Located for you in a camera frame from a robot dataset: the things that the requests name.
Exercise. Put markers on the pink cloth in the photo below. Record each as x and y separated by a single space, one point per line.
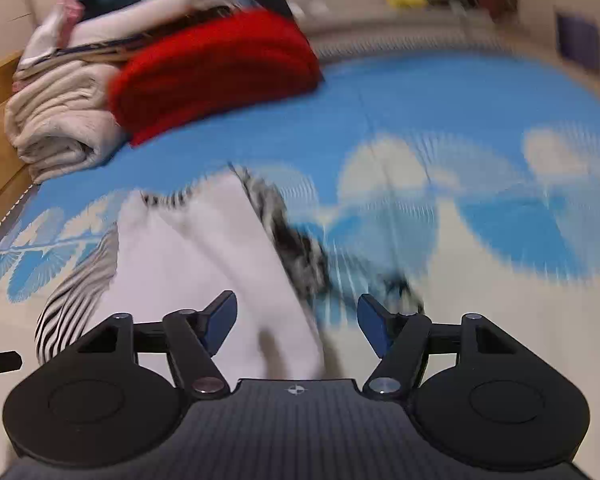
72 10

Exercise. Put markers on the blue white leaf-print bed mat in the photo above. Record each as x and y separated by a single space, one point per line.
455 185

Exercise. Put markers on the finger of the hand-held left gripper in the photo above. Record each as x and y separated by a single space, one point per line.
2 361

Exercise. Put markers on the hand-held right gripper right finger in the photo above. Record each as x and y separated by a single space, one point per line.
375 325

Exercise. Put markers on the purple box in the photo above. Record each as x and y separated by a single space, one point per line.
577 40

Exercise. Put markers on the folded red blanket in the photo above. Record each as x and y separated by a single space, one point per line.
210 75

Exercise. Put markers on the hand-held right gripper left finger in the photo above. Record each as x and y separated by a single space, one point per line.
220 320

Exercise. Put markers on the white window sill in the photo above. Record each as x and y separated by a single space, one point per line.
405 25

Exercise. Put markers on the folded white blanket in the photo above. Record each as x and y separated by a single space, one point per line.
60 120

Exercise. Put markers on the black white striped shirt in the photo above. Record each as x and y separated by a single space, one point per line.
195 260

